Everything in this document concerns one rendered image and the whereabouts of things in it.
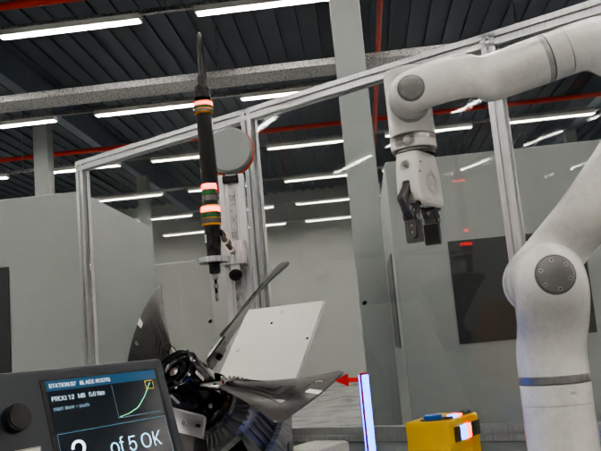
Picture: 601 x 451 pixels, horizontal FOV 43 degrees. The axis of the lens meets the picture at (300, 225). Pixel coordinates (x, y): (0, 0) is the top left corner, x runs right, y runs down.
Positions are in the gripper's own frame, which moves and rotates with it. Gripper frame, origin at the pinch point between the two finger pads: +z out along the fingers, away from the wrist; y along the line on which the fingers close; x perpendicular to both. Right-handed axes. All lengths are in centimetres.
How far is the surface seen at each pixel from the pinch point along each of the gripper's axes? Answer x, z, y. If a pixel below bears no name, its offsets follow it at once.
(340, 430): 67, 44, 70
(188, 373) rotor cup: 55, 22, -6
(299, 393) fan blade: 28.9, 26.9, -2.8
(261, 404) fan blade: 33.6, 28.1, -8.8
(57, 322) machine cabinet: 232, -2, 99
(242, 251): 81, -11, 49
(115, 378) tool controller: 10, 19, -65
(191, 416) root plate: 57, 31, -4
